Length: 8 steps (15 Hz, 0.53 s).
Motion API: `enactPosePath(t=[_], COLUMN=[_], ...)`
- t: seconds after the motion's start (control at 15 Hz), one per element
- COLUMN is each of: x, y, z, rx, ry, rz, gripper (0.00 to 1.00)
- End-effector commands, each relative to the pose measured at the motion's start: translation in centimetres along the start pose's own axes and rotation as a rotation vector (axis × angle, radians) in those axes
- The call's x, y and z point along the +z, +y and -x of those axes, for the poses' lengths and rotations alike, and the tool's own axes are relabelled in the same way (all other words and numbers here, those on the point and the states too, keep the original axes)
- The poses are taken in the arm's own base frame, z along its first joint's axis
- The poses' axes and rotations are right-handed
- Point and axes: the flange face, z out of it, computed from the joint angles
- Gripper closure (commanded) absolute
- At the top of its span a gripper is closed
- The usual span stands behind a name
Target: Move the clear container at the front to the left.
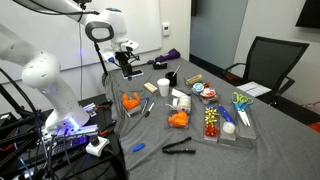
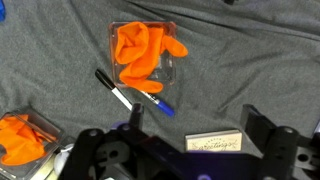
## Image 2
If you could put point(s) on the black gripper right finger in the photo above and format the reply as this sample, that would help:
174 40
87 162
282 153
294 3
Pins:
255 125

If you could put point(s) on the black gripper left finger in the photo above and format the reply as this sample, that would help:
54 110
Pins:
136 115

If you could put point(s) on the blue capped marker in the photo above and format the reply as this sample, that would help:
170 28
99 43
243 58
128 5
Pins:
165 108

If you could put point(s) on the wooden greetings stamp block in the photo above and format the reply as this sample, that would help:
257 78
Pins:
213 141

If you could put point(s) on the black capped marker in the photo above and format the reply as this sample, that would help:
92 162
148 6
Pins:
105 79

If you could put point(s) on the gray tablecloth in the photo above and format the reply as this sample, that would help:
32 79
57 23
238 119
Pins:
233 66

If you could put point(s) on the gold ribbon spool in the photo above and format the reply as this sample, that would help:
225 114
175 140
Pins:
44 170

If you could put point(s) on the blue plastic object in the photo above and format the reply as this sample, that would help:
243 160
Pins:
2 10

